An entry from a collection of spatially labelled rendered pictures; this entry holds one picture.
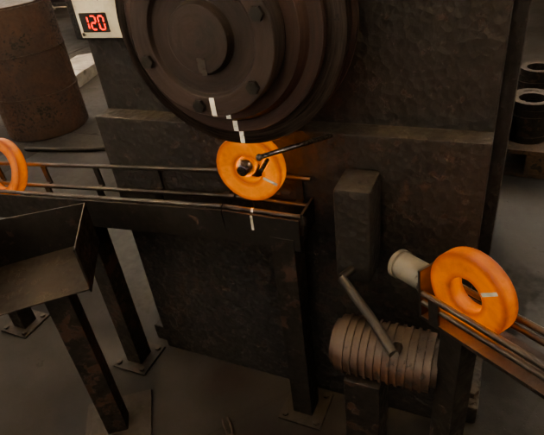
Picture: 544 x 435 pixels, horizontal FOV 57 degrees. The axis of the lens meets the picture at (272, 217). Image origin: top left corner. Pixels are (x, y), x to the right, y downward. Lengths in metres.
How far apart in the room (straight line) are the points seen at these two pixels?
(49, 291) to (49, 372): 0.74
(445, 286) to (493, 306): 0.10
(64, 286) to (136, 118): 0.44
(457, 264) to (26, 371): 1.56
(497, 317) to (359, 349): 0.31
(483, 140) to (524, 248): 1.25
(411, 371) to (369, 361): 0.08
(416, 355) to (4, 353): 1.55
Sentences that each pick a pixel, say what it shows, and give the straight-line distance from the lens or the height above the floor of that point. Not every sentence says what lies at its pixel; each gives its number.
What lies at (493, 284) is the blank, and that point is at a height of 0.76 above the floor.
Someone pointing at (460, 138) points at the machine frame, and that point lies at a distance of 1.04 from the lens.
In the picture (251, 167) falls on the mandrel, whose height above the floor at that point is 0.83.
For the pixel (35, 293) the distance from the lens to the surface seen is 1.29.
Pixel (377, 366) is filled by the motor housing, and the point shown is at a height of 0.49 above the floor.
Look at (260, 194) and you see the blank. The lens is 1.11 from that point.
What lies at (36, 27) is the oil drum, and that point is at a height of 0.73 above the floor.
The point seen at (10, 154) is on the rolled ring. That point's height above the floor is 0.75.
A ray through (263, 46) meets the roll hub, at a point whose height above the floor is 1.10.
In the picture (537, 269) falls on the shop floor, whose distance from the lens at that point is 2.16.
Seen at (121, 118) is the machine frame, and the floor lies 0.87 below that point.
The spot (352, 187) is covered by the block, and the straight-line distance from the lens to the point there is 1.01.
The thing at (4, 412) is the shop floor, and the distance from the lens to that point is 1.94.
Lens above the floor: 1.32
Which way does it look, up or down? 33 degrees down
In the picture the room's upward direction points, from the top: 8 degrees counter-clockwise
